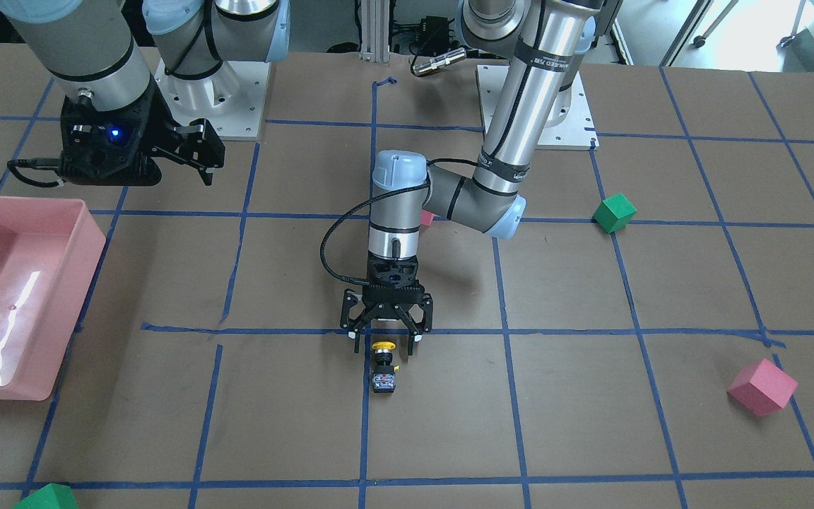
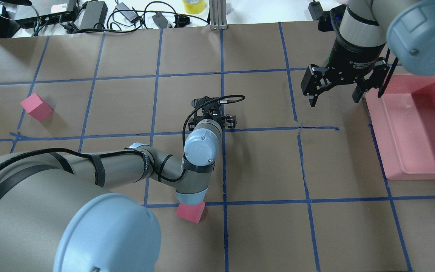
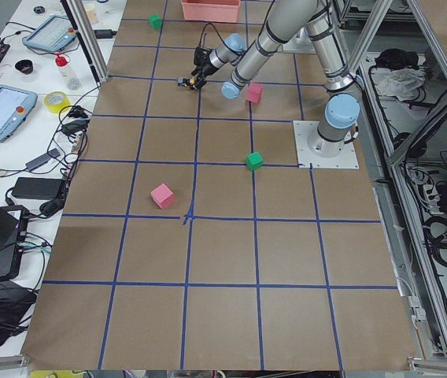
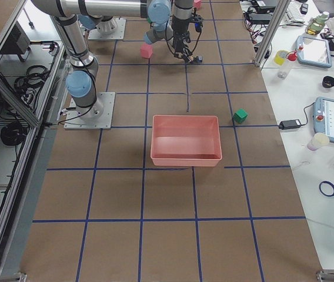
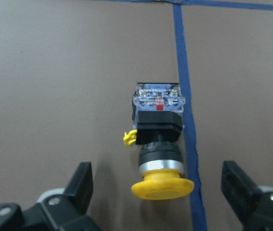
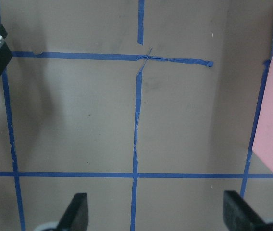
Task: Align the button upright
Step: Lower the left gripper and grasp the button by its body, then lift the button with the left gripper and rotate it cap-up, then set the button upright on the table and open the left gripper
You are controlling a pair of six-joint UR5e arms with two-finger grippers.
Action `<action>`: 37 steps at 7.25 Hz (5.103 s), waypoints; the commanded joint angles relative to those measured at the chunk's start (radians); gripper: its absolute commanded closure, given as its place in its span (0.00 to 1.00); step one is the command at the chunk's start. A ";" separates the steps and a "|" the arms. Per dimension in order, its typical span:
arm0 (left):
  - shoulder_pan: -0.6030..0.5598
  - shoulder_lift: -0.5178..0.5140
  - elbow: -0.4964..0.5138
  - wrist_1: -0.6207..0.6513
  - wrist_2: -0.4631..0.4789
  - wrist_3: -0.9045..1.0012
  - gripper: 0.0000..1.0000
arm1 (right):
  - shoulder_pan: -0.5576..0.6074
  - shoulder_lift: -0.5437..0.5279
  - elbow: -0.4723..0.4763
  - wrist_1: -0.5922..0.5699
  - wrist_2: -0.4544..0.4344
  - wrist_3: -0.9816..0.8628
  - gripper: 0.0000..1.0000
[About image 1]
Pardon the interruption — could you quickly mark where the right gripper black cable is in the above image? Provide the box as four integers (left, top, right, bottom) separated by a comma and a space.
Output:
6, 159, 69, 189

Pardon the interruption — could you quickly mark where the silver cable connector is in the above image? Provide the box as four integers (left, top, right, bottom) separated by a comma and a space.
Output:
411, 47, 466, 77

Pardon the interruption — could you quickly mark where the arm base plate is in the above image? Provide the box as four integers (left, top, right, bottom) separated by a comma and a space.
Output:
477, 64, 600, 151
155, 62, 272, 141

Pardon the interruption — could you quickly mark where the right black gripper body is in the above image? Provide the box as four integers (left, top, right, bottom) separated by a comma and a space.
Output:
59, 91, 183, 186

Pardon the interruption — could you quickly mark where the green cube table edge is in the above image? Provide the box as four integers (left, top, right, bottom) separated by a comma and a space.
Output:
13, 483, 80, 509

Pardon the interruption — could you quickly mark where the aluminium frame post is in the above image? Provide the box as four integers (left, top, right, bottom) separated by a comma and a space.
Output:
358, 0, 393, 66

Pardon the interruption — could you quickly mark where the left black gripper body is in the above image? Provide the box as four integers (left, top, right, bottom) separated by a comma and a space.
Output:
342, 257, 433, 322

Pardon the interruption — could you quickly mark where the pink cube far side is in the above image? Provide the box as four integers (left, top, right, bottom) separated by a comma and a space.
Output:
727, 358, 798, 418

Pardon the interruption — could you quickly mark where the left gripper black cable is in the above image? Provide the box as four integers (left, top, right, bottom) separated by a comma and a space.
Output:
319, 159, 478, 289

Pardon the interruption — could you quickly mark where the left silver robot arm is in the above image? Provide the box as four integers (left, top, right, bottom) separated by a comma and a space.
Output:
336, 1, 603, 347

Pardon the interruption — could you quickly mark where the green cube near left arm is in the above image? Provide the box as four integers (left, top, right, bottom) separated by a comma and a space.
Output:
592, 193, 637, 234

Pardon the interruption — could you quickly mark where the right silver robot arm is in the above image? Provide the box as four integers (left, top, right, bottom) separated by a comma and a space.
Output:
0, 1, 290, 188

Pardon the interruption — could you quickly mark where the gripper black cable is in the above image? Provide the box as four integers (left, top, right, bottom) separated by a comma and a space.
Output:
319, 159, 478, 289
6, 159, 69, 189

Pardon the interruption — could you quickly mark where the pink plastic bin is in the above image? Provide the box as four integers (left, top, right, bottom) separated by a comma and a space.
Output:
0, 196, 105, 402

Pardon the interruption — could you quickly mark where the pink cube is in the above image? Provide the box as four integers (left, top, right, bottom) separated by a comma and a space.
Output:
420, 210, 436, 228
727, 358, 798, 418

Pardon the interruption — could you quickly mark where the yellow push button switch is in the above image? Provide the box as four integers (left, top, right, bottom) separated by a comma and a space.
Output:
370, 341, 399, 394

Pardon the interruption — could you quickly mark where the pink cube centre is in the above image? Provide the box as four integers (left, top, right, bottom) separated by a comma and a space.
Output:
420, 210, 436, 228

